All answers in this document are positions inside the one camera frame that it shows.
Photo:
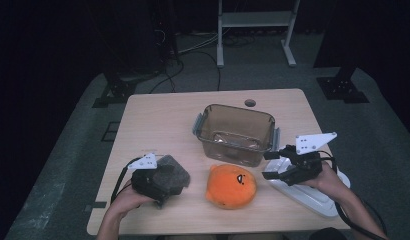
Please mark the orange plush toy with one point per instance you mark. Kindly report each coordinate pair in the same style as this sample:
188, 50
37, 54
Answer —
229, 190

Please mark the brown transparent storage box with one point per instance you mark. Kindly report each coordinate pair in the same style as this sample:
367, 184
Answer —
226, 156

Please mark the person's right hand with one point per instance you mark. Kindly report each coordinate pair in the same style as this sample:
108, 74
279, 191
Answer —
328, 183

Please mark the black tape strip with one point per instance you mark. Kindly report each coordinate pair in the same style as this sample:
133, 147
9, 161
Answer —
98, 205

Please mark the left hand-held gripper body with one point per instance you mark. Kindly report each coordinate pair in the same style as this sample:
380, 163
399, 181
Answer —
144, 162

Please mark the white metal stand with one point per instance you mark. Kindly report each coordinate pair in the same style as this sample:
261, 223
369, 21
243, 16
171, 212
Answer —
253, 18

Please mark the black stand base with braces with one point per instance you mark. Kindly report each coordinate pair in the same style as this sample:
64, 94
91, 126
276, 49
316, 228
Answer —
119, 90

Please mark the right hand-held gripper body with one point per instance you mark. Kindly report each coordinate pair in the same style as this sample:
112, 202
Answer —
309, 143

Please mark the black stand base with post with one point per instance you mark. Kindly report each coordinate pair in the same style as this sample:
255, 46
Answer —
341, 88

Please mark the person's left hand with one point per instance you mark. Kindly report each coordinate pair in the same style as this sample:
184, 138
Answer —
126, 201

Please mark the grey knitted cloth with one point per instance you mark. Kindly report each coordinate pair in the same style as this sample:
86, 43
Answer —
173, 176

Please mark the black tape square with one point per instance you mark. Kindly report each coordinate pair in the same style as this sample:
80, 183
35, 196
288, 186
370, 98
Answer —
110, 131

